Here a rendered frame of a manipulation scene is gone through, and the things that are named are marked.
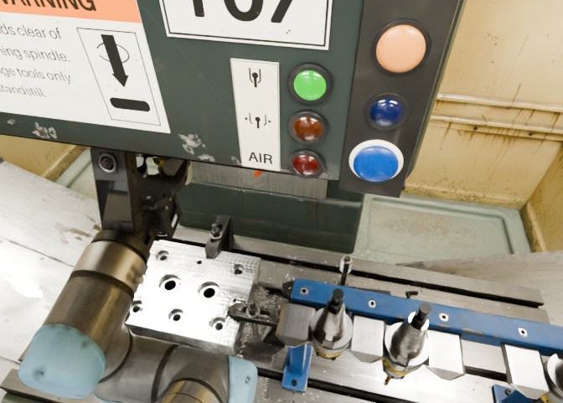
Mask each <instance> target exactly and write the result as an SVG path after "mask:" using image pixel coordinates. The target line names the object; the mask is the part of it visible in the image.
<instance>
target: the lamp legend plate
mask: <svg viewBox="0 0 563 403"><path fill-rule="evenodd" d="M230 62H231V69H232V78H233V86H234V93H235V109H236V116H237V125H238V133H239V140H240V155H241V163H242V166H244V167H250V168H262V169H268V170H274V171H280V111H279V63H275V62H265V61H256V60H247V59H231V60H230Z"/></svg>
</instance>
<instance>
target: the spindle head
mask: <svg viewBox="0 0 563 403"><path fill-rule="evenodd" d="M466 3H467V0H459V1H458V5H457V9H456V12H455V15H454V18H453V21H452V26H451V29H450V32H449V34H448V38H447V42H446V46H445V49H444V51H443V55H442V59H441V63H440V65H439V68H438V71H437V74H436V79H435V82H434V85H433V88H432V91H431V96H430V99H429V101H428V104H427V108H426V112H425V115H424V118H423V121H422V124H421V129H420V132H419V135H418V138H417V141H416V145H415V149H414V152H413V154H412V158H411V162H410V166H409V168H408V171H407V175H406V177H405V179H407V178H408V177H409V175H410V174H411V172H412V171H413V169H414V168H415V165H416V160H417V158H418V155H419V152H420V150H421V144H422V142H423V139H424V136H425V134H426V129H427V126H428V123H429V121H430V118H431V113H432V110H433V107H434V105H435V102H436V97H437V94H438V91H439V89H440V85H441V82H442V78H443V76H444V73H445V69H446V67H447V62H448V60H449V57H450V53H451V51H452V46H453V44H454V40H455V38H456V35H457V31H458V28H459V24H460V22H461V19H462V15H463V12H464V8H465V6H466ZM137 6H138V9H139V13H140V16H141V19H142V25H143V28H144V32H145V35H146V38H147V44H148V48H149V51H150V55H151V58H152V63H153V67H154V70H155V74H156V77H157V81H158V86H159V90H160V93H161V97H162V100H163V105H164V109H165V112H166V116H167V119H168V125H169V128H170V133H166V132H154V131H147V130H141V129H134V128H127V127H115V126H108V125H101V124H95V123H89V122H82V121H69V120H62V119H56V118H49V117H42V116H30V115H24V114H17V113H10V112H3V111H0V135H6V136H12V137H23V138H29V139H36V140H42V141H48V142H59V143H65V144H72V145H78V146H84V147H95V148H101V149H107V150H114V151H120V152H131V153H137V154H143V155H150V156H156V157H162V158H173V159H179V160H185V161H192V162H198V163H209V164H215V165H221V166H227V167H234V168H245V169H251V170H257V171H263V172H270V173H281V174H287V175H293V176H296V175H295V174H294V173H293V172H292V171H291V170H290V168H289V167H288V159H289V157H290V155H291V154H292V153H293V152H294V151H296V150H298V149H302V148H306V149H311V150H313V151H315V152H318V153H319V154H320V155H321V156H322V157H323V160H324V162H325V168H324V171H323V173H322V174H321V175H320V176H319V177H317V179H323V180H329V181H335V182H339V181H340V175H341V169H342V163H343V151H344V145H345V138H346V132H347V126H348V119H349V108H350V102H351V95H352V89H353V83H354V72H355V65H356V59H357V53H358V46H359V35H360V28H361V22H362V16H363V9H364V0H333V1H332V11H331V21H330V32H329V42H328V49H309V48H298V47H289V46H279V45H269V44H250V43H240V42H230V41H219V40H210V39H191V38H181V37H171V36H167V32H166V28H165V23H164V20H163V13H162V9H161V5H160V1H159V0H137ZM231 59H247V60H256V61H265V62H275V63H279V111H280V171H274V170H268V169H262V168H250V167H244V166H242V163H241V155H240V140H239V133H238V125H237V116H236V109H235V93H234V86H233V78H232V69H231V62H230V60H231ZM307 62H312V63H316V64H319V65H321V66H323V67H324V68H325V69H326V70H327V71H328V72H329V74H330V75H331V77H332V80H333V88H332V91H331V93H330V95H329V97H328V98H327V99H326V100H325V101H323V102H321V103H318V104H314V105H308V104H305V103H302V102H300V101H299V100H297V99H296V98H295V97H294V96H293V95H292V93H291V92H290V90H289V86H288V80H289V76H290V74H291V72H292V71H293V70H294V69H295V68H296V67H297V66H298V65H300V64H303V63H307ZM300 110H313V111H317V112H319V113H320V114H321V115H323V116H324V118H325V119H326V120H327V122H328V135H327V136H326V137H325V139H324V140H323V141H321V142H320V143H318V144H314V145H306V144H302V143H300V142H298V141H296V140H295V139H294V138H293V137H292V136H291V134H290V132H289V130H288V123H289V120H290V118H291V117H292V115H293V114H294V113H296V112H297V111H300ZM404 189H405V182H404V185H403V188H402V191H403V190H404Z"/></svg>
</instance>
